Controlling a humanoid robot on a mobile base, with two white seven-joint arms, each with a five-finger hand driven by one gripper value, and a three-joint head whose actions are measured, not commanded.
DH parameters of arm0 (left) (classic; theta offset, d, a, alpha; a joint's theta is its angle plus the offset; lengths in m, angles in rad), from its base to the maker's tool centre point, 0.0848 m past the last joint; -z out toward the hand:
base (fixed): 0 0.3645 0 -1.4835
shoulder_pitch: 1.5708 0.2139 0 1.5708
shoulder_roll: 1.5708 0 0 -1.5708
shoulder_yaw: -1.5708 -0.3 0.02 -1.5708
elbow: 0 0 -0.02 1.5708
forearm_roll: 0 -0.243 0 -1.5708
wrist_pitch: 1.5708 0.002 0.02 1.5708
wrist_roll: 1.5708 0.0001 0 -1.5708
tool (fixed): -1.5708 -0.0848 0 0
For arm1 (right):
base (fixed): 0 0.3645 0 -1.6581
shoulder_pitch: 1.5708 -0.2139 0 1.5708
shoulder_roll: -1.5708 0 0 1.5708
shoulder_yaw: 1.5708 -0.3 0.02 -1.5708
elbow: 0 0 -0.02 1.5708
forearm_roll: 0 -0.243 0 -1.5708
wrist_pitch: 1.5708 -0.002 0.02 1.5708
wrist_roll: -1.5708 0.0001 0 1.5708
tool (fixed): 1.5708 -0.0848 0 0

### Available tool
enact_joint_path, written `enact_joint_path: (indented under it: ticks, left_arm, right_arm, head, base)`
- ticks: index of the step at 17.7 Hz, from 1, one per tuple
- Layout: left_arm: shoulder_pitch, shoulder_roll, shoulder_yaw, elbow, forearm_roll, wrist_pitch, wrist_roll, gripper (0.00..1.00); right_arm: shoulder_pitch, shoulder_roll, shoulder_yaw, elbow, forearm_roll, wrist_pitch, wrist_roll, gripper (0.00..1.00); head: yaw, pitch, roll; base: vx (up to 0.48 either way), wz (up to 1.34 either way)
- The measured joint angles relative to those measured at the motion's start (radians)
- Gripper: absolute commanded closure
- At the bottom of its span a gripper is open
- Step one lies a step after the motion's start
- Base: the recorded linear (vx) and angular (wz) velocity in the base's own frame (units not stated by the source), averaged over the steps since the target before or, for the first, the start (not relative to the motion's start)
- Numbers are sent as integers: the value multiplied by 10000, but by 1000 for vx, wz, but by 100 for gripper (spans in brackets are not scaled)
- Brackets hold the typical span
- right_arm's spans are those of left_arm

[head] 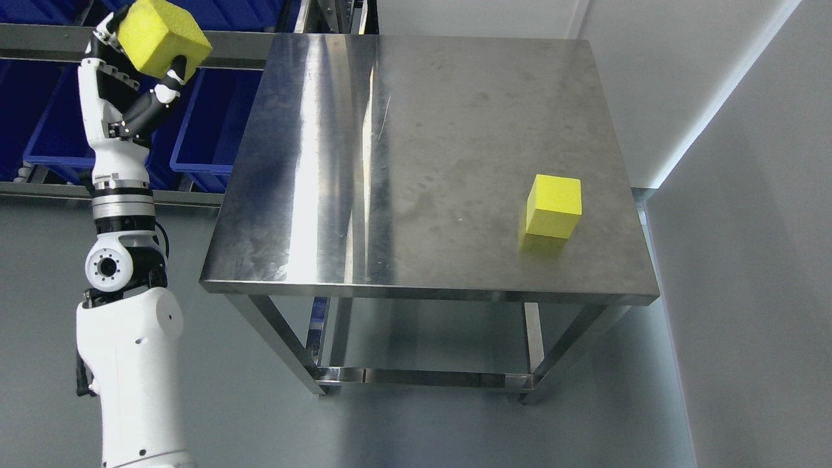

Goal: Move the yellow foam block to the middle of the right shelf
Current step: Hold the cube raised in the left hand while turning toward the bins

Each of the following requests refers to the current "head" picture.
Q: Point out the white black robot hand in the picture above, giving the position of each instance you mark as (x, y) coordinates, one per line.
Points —
(119, 120)

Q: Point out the yellow foam block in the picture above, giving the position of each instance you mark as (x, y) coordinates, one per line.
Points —
(554, 206)
(159, 36)

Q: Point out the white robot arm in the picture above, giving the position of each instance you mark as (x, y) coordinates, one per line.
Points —
(127, 330)

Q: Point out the metal shelf rack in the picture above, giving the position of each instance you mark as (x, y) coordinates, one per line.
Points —
(237, 50)

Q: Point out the blue bin upper shelf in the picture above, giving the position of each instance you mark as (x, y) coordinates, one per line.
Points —
(247, 16)

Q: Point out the large blue plastic bin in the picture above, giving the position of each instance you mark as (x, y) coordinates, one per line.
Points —
(59, 141)

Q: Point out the stainless steel table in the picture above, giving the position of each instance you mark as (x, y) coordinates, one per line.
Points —
(399, 167)

